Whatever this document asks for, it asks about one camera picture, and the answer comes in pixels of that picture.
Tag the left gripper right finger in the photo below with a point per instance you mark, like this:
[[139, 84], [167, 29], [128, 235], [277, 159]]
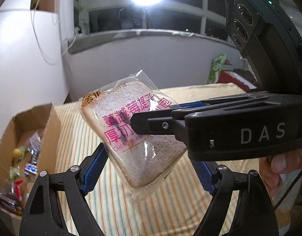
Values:
[[254, 213]]

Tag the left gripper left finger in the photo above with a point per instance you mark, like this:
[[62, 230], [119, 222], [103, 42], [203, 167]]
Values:
[[43, 213]]

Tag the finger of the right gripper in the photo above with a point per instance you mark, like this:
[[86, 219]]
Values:
[[161, 122], [223, 101]]

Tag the Snickers bar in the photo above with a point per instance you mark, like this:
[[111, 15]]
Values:
[[11, 203], [30, 170]]

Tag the packaged cranberry toast bread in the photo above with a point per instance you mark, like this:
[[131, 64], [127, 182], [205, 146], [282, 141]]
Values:
[[141, 161]]

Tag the yellow jelly cup green lid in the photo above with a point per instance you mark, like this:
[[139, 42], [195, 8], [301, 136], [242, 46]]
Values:
[[19, 153]]

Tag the clear bag chocolate cake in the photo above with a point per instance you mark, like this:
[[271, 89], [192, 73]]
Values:
[[34, 147]]

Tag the light green candy packet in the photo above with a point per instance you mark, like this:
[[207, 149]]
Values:
[[14, 173]]

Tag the person's right hand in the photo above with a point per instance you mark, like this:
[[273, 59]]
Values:
[[284, 163]]

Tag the green patterned bag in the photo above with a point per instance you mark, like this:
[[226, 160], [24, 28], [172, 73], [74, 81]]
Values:
[[215, 69]]

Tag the red storage box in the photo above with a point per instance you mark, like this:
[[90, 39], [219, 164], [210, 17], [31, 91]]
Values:
[[226, 77]]

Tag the cardboard box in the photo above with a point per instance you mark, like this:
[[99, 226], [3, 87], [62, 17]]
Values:
[[42, 119]]

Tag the white power strip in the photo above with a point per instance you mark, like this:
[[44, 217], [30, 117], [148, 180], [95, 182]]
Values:
[[83, 28]]

